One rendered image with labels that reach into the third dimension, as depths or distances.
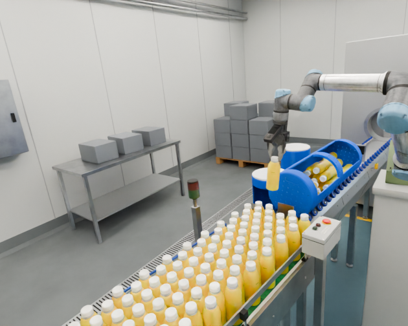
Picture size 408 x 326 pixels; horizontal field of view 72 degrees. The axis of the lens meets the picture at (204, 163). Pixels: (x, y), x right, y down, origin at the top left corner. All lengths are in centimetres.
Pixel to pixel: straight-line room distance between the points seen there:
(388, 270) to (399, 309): 26
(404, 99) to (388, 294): 124
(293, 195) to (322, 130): 531
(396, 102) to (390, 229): 84
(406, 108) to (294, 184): 71
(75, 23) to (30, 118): 138
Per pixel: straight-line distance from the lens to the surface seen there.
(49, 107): 413
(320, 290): 161
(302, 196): 170
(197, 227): 167
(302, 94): 142
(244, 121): 531
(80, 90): 433
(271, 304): 134
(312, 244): 138
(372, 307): 221
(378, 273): 205
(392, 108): 125
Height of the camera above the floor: 182
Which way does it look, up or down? 18 degrees down
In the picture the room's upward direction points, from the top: 6 degrees counter-clockwise
